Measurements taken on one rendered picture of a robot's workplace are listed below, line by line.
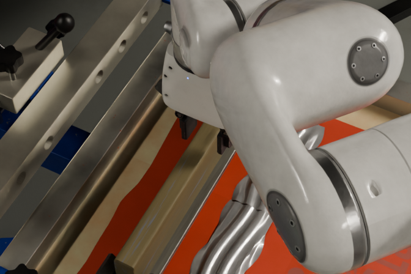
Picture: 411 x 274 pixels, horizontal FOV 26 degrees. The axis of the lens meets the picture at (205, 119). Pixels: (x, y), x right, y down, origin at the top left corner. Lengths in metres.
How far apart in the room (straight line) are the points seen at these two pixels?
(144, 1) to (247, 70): 0.79
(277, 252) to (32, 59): 0.44
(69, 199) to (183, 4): 0.43
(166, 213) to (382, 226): 0.60
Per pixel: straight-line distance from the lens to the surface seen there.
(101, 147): 1.29
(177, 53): 1.02
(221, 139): 1.13
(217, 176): 1.25
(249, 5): 0.90
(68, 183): 1.26
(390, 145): 0.59
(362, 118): 1.38
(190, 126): 1.16
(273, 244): 1.24
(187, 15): 0.90
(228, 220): 1.25
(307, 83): 0.63
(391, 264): 1.25
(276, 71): 0.62
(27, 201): 2.44
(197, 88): 1.06
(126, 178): 1.30
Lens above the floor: 2.04
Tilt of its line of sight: 53 degrees down
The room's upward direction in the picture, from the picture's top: straight up
